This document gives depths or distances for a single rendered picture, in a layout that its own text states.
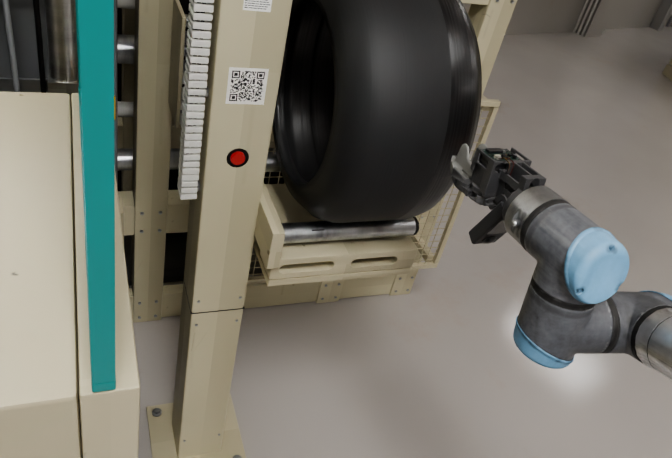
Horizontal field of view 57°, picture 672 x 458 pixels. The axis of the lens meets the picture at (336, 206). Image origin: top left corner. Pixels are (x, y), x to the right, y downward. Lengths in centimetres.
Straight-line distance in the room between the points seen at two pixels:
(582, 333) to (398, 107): 48
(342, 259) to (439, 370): 112
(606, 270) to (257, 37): 70
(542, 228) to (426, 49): 43
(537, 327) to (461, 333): 171
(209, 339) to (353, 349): 88
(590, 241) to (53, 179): 67
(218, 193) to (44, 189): 58
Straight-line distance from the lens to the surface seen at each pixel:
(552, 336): 92
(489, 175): 98
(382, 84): 110
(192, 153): 126
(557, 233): 87
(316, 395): 222
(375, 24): 113
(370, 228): 140
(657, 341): 93
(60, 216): 76
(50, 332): 63
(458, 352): 253
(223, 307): 155
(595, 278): 86
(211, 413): 187
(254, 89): 120
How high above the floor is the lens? 173
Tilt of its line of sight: 34 degrees down
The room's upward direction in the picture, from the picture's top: 14 degrees clockwise
